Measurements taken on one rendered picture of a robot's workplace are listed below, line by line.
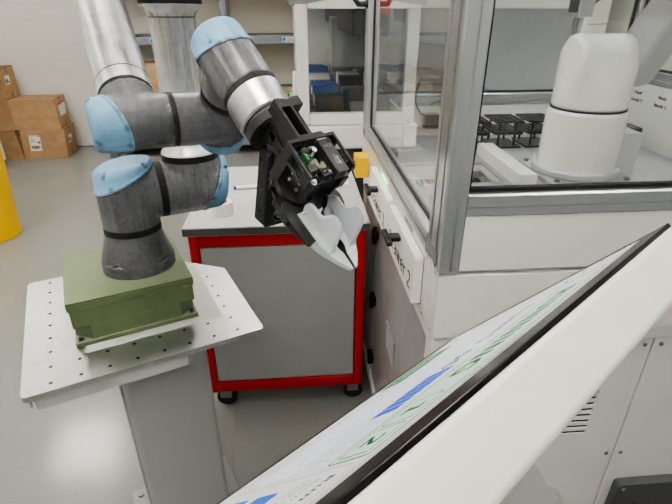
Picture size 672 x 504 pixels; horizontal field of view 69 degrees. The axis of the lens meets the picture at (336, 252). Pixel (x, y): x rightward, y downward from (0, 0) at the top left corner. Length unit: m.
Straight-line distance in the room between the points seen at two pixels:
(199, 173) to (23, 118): 4.64
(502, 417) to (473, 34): 0.61
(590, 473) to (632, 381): 0.29
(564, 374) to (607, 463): 1.11
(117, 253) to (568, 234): 0.87
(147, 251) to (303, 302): 0.73
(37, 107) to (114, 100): 4.85
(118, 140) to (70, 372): 0.51
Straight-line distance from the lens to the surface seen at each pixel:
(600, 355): 0.36
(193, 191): 1.07
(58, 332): 1.19
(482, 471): 0.26
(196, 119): 0.72
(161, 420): 1.29
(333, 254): 0.58
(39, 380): 1.07
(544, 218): 0.92
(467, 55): 0.79
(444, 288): 0.91
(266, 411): 1.96
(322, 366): 1.85
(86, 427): 2.09
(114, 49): 0.80
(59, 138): 5.57
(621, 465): 1.46
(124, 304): 1.08
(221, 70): 0.66
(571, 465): 1.39
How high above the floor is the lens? 1.38
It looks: 27 degrees down
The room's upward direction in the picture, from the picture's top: straight up
